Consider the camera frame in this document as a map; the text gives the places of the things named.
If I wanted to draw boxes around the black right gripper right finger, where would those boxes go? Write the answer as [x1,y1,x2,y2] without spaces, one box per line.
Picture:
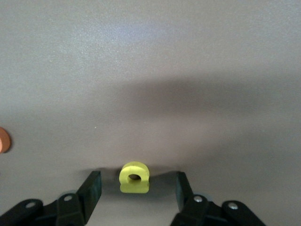
[169,171,268,226]

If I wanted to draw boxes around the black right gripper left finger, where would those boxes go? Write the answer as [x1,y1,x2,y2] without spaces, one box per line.
[0,170,102,226]

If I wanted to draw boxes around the yellow foam letter a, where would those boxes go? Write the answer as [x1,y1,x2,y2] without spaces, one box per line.
[119,161,150,194]

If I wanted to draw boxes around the orange foam letter e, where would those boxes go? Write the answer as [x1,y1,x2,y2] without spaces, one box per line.
[0,127,12,153]

